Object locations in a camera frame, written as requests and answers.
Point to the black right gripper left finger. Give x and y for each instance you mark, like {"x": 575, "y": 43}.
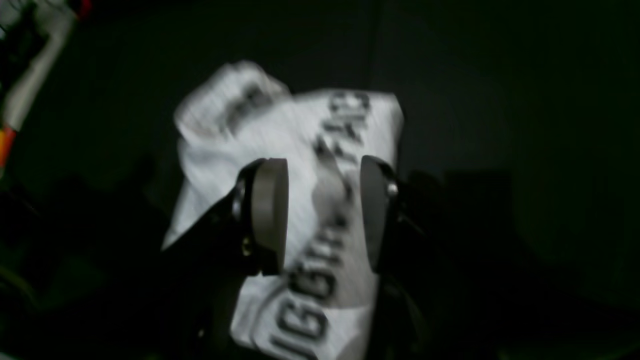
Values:
{"x": 187, "y": 296}

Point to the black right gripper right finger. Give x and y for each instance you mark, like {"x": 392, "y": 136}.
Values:
{"x": 457, "y": 282}

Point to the grey t-shirt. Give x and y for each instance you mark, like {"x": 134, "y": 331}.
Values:
{"x": 322, "y": 307}

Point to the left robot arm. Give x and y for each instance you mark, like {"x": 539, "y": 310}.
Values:
{"x": 33, "y": 33}

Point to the black table cloth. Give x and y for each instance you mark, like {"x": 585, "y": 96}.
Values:
{"x": 544, "y": 90}

